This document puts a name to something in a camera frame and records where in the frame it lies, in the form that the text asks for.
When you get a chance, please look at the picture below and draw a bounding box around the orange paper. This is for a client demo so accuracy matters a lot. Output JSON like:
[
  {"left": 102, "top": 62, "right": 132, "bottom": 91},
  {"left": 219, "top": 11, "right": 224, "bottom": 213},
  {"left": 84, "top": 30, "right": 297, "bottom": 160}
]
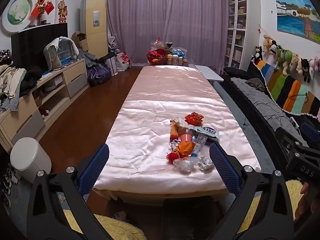
[{"left": 176, "top": 141, "right": 197, "bottom": 158}]

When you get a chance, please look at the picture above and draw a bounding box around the red basket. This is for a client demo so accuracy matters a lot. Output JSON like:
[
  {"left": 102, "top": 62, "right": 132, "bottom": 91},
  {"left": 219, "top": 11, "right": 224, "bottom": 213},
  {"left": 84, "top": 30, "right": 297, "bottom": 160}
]
[{"left": 147, "top": 49, "right": 167, "bottom": 65}]

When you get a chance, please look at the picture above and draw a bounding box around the clear red plastic bag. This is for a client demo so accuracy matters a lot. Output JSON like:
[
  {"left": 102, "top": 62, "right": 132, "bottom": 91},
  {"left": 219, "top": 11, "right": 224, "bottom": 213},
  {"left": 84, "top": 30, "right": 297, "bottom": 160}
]
[{"left": 150, "top": 37, "right": 173, "bottom": 52}]

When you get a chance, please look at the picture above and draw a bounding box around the black cable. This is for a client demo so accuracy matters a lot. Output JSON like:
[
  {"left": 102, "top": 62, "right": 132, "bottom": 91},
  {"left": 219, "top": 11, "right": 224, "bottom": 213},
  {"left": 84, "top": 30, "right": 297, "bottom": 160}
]
[{"left": 244, "top": 92, "right": 309, "bottom": 128}]

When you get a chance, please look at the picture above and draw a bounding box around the white glass-door bookcase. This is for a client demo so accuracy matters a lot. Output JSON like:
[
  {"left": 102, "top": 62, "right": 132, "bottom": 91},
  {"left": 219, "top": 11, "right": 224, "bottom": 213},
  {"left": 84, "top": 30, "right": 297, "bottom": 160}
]
[{"left": 224, "top": 0, "right": 262, "bottom": 74}]

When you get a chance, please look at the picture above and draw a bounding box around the artificial sunflower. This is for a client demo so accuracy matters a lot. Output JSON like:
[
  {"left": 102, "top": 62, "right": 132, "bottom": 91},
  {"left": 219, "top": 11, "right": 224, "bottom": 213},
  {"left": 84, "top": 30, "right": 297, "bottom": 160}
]
[{"left": 37, "top": 0, "right": 48, "bottom": 25}]

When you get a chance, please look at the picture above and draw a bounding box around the orange tube with red cap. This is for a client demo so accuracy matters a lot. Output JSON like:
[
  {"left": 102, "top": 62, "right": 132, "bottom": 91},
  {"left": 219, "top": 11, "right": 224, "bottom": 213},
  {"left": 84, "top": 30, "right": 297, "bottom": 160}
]
[{"left": 169, "top": 120, "right": 179, "bottom": 142}]

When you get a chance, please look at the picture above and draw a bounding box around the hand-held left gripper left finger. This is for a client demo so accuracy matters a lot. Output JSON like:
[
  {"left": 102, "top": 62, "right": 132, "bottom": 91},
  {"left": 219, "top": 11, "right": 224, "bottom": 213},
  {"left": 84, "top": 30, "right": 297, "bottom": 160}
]
[{"left": 26, "top": 144, "right": 114, "bottom": 240}]

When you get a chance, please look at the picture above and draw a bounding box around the red orange foil wrapper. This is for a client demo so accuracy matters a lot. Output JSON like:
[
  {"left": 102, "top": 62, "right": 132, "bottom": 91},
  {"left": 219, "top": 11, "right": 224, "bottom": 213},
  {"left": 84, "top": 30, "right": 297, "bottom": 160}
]
[{"left": 184, "top": 112, "right": 204, "bottom": 126}]

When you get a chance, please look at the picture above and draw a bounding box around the row of plush toys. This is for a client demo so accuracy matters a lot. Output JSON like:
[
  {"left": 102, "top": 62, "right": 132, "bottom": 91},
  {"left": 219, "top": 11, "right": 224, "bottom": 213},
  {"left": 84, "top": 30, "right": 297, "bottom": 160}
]
[{"left": 251, "top": 34, "right": 320, "bottom": 83}]

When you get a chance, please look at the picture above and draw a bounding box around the beige standing air conditioner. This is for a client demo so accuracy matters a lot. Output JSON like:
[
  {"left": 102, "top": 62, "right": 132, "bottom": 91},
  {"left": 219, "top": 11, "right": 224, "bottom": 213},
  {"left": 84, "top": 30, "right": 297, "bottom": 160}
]
[{"left": 80, "top": 0, "right": 108, "bottom": 59}]

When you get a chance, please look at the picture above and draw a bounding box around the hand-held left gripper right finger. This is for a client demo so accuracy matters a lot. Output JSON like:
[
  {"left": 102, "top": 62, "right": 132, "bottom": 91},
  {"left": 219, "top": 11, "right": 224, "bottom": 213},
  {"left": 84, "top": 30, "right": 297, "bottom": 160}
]
[{"left": 207, "top": 141, "right": 295, "bottom": 240}]

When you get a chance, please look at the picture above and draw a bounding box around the box of blue packets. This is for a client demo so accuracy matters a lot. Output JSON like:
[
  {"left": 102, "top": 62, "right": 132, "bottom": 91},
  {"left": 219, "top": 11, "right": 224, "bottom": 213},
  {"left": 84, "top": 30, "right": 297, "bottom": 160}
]
[{"left": 171, "top": 47, "right": 188, "bottom": 57}]

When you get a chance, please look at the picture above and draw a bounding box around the grey white cage cover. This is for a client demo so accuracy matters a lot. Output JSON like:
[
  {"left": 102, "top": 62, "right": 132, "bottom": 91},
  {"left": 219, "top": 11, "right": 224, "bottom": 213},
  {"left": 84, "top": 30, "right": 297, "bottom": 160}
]
[{"left": 44, "top": 37, "right": 79, "bottom": 70}]

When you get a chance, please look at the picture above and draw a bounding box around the beige grey television cabinet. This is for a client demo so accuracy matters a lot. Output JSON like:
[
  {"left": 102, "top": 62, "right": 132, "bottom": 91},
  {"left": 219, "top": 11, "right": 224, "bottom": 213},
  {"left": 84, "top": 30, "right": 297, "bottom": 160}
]
[{"left": 0, "top": 59, "right": 90, "bottom": 153}]

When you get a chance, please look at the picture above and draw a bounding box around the clear blister pack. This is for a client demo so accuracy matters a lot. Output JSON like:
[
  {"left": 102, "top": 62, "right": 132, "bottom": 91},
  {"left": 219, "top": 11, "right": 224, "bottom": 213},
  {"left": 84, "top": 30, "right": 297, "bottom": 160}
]
[{"left": 191, "top": 134, "right": 208, "bottom": 145}]

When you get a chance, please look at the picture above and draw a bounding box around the pile of clothes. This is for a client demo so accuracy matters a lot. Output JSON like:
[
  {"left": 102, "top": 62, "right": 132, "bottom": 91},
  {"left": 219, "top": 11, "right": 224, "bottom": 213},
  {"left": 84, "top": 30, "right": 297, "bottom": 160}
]
[{"left": 0, "top": 64, "right": 43, "bottom": 112}]

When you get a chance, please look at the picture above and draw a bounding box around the dark olive cloth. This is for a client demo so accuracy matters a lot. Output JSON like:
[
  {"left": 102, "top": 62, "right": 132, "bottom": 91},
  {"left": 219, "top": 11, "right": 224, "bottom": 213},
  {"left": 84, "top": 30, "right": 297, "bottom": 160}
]
[{"left": 245, "top": 78, "right": 265, "bottom": 92}]

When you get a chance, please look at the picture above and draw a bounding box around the cardboard box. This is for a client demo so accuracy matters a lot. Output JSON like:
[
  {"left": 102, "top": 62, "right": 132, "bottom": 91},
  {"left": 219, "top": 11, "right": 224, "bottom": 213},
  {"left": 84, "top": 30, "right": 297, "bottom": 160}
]
[{"left": 71, "top": 31, "right": 89, "bottom": 52}]

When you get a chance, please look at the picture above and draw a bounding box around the landscape wall painting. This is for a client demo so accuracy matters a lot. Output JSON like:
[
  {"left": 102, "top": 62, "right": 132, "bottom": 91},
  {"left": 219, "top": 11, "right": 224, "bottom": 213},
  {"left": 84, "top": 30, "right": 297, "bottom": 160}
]
[{"left": 274, "top": 0, "right": 320, "bottom": 43}]

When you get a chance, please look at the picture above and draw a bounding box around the black television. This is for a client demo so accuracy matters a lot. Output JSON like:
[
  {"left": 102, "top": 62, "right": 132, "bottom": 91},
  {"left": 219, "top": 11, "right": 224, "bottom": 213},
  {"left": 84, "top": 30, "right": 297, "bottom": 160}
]
[{"left": 11, "top": 22, "right": 68, "bottom": 68}]

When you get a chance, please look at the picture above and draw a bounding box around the red ball ornament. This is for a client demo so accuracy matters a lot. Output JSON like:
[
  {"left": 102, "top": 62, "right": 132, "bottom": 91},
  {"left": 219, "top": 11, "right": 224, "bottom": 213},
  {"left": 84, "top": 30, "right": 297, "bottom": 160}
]
[{"left": 166, "top": 151, "right": 180, "bottom": 162}]

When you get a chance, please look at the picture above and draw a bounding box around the white bag with red print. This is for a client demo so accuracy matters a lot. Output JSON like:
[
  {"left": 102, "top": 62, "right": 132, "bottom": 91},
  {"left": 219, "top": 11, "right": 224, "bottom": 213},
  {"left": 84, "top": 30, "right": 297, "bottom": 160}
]
[{"left": 116, "top": 52, "right": 132, "bottom": 72}]

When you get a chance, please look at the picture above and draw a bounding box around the purple curtain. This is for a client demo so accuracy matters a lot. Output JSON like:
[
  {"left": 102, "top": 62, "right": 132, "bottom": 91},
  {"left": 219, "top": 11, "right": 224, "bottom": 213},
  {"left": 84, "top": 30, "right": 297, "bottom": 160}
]
[{"left": 105, "top": 0, "right": 237, "bottom": 67}]

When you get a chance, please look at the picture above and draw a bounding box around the black white sneaker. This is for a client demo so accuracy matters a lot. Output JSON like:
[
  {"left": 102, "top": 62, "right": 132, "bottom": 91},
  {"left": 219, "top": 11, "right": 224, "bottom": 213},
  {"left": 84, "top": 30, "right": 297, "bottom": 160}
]
[
  {"left": 0, "top": 179, "right": 12, "bottom": 196},
  {"left": 6, "top": 167, "right": 22, "bottom": 185}
]

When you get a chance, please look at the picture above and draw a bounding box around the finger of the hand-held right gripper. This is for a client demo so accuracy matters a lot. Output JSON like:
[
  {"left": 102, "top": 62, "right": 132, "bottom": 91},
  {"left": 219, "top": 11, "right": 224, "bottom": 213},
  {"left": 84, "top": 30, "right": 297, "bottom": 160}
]
[
  {"left": 275, "top": 127, "right": 310, "bottom": 155},
  {"left": 300, "top": 122, "right": 319, "bottom": 143}
]

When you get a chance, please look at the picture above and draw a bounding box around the purple bag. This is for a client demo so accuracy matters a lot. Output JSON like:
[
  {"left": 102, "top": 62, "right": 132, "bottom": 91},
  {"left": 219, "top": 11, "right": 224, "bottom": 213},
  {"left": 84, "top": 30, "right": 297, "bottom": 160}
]
[{"left": 86, "top": 64, "right": 112, "bottom": 87}]

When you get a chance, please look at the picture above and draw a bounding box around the white green printed packet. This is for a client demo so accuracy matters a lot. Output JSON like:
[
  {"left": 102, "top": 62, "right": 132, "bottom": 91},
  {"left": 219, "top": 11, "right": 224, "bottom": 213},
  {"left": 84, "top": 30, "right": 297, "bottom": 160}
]
[{"left": 189, "top": 126, "right": 220, "bottom": 142}]

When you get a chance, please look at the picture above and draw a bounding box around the person's right hand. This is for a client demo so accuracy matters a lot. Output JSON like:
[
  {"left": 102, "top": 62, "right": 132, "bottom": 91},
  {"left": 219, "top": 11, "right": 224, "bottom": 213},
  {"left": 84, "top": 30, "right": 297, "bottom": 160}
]
[{"left": 295, "top": 181, "right": 317, "bottom": 222}]

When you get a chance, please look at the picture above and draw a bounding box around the striped knitted blanket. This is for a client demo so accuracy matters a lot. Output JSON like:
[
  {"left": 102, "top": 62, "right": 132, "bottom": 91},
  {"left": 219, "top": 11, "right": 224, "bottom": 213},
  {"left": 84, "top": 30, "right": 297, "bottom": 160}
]
[{"left": 250, "top": 60, "right": 320, "bottom": 119}]

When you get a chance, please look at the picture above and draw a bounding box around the wooden hanging ornament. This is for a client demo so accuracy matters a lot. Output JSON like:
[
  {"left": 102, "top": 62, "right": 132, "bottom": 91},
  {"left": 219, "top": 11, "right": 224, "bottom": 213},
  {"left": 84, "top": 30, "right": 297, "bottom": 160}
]
[{"left": 57, "top": 0, "right": 68, "bottom": 23}]

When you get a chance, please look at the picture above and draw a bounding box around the small clear bottle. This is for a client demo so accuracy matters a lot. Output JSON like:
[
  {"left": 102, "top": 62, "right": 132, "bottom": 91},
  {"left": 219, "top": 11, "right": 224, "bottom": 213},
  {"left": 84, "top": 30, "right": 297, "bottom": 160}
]
[{"left": 192, "top": 142, "right": 203, "bottom": 157}]

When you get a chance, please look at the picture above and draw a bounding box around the white folding table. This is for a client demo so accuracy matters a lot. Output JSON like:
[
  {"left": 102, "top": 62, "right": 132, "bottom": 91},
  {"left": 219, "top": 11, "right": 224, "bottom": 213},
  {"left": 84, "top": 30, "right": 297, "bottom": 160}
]
[{"left": 194, "top": 64, "right": 224, "bottom": 82}]

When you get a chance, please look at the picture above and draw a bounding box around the pink satin tablecloth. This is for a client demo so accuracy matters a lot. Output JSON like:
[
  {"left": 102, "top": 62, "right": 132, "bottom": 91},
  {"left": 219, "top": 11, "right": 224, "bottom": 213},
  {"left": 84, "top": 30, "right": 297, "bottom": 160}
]
[{"left": 92, "top": 65, "right": 262, "bottom": 195}]

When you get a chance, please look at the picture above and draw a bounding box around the grey clothes heap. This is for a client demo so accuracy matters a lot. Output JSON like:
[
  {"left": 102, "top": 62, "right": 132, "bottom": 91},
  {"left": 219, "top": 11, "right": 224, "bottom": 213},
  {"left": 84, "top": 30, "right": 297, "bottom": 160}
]
[{"left": 77, "top": 49, "right": 98, "bottom": 68}]

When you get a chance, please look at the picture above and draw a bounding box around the clear plastic wrapper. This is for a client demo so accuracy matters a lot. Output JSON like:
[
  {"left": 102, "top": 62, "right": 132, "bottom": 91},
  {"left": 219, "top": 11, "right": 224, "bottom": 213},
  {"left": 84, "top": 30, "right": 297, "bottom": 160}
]
[{"left": 199, "top": 155, "right": 215, "bottom": 170}]

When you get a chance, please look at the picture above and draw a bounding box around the white appliance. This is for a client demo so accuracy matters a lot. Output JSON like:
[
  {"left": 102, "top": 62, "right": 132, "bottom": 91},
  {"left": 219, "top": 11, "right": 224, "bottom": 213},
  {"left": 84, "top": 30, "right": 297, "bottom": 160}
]
[{"left": 44, "top": 76, "right": 63, "bottom": 92}]

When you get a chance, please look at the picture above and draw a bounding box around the white trash bin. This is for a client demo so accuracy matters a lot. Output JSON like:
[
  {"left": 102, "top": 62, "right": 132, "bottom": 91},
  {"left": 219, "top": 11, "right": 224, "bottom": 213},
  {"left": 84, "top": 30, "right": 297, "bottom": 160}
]
[{"left": 10, "top": 137, "right": 52, "bottom": 184}]

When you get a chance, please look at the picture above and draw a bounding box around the round green wall picture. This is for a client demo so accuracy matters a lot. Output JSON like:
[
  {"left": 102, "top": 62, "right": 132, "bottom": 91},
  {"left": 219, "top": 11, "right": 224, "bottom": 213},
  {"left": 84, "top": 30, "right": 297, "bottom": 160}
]
[{"left": 1, "top": 0, "right": 33, "bottom": 33}]

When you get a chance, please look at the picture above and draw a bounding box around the grey fluffy sofa blanket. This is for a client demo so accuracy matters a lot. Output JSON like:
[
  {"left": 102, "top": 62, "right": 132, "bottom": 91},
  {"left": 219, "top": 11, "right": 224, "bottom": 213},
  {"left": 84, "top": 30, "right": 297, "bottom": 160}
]
[{"left": 230, "top": 77, "right": 300, "bottom": 130}]

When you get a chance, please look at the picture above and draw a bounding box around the white striped bag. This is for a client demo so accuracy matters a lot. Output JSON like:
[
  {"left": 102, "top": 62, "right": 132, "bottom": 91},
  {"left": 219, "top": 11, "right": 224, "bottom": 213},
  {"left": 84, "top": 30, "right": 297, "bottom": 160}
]
[{"left": 105, "top": 55, "right": 119, "bottom": 76}]

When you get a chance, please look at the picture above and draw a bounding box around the beige tissue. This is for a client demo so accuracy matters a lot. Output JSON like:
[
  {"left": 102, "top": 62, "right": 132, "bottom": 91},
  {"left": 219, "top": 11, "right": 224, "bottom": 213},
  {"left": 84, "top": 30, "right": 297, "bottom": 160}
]
[{"left": 172, "top": 117, "right": 193, "bottom": 130}]

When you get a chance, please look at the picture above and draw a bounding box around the blue bird cage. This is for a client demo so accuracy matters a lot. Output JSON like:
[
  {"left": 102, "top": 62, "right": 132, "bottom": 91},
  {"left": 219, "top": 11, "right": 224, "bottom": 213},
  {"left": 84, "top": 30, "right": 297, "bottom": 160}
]
[{"left": 57, "top": 40, "right": 75, "bottom": 65}]

